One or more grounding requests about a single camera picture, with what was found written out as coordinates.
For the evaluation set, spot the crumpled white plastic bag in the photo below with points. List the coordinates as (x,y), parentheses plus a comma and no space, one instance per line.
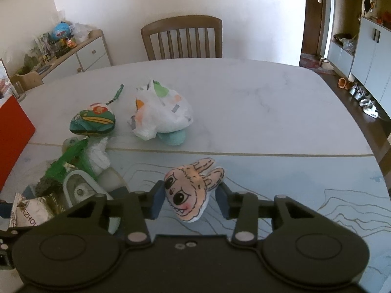
(98,155)

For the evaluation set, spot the grey tall shoe cabinet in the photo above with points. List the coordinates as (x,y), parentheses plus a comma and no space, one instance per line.
(372,55)

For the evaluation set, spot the drinking glass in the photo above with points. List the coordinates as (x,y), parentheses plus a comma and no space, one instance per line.
(18,91)

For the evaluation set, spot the pair of grey shoes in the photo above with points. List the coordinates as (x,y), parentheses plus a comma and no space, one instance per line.
(357,91)

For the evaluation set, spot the white printed plastic bag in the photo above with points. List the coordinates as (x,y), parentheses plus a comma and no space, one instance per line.
(162,113)

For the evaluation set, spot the clear plastic bag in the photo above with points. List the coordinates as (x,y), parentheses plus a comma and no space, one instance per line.
(80,32)

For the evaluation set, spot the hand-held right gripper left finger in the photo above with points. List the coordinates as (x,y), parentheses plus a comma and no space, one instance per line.
(156,202)

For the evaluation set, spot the rabbit face plush toy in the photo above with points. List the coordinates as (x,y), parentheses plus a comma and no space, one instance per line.
(186,189)

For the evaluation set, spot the blue globe toy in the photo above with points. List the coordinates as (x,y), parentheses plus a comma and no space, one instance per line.
(62,31)

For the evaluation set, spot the small colourful toy boxes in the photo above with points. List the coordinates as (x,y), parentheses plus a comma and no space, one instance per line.
(68,42)

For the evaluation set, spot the white plastic tub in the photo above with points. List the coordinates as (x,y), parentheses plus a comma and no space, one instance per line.
(78,187)

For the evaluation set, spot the landscape picture card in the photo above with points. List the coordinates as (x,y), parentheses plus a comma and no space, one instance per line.
(42,47)

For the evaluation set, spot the light blue plastic cup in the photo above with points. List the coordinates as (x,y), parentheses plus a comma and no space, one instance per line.
(173,138)

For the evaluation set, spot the red door mat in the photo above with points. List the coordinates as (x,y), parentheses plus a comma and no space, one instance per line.
(309,61)

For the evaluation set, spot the red box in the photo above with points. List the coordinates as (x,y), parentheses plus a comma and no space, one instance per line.
(12,140)

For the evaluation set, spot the grey low bench cabinet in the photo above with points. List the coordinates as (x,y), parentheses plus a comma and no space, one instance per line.
(340,56)

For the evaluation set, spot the brown wooden door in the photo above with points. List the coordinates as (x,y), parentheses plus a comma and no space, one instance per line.
(313,21)

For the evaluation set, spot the white wooden sideboard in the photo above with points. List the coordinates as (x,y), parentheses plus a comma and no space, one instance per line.
(82,56)

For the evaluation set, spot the orange shoe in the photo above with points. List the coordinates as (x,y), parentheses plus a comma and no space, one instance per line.
(342,83)

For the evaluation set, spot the foil snack packet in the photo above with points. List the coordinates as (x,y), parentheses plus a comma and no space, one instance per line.
(33,210)

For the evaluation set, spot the pair of beige slippers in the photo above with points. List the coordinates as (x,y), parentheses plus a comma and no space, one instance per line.
(326,64)

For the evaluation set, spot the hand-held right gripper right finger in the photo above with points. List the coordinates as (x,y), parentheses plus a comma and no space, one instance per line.
(222,203)

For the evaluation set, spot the wall poster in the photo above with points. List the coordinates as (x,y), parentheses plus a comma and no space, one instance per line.
(370,1)

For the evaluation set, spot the pair of white shoes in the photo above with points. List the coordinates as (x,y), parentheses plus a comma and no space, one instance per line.
(369,107)

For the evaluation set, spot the grey plastic bag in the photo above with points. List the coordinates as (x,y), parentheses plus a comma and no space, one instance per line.
(348,44)

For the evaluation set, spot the printed white carton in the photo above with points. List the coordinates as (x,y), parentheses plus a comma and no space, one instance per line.
(3,79)

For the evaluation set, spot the wooden chair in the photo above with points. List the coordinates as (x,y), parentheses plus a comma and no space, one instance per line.
(183,38)

